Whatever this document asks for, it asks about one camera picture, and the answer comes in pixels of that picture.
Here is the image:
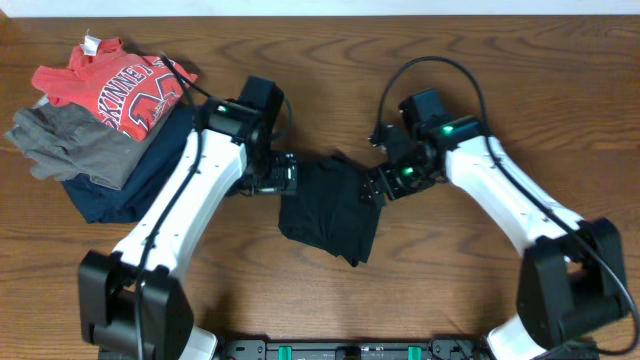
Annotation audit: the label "black polo shirt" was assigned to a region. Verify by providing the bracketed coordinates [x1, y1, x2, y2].
[278, 156, 381, 267]

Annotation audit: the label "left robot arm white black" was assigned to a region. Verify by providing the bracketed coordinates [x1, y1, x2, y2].
[78, 98, 282, 360]

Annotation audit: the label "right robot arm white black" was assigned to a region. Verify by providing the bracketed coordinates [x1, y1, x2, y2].
[367, 115, 639, 359]

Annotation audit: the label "red printed t-shirt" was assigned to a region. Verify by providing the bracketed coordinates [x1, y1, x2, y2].
[32, 38, 183, 142]

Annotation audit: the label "navy blue folded shirt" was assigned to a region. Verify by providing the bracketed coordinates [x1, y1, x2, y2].
[61, 104, 193, 224]

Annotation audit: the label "grey folded shirt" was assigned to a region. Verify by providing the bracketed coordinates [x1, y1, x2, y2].
[5, 98, 168, 190]

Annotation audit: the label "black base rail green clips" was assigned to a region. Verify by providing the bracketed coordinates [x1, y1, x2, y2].
[213, 339, 492, 360]

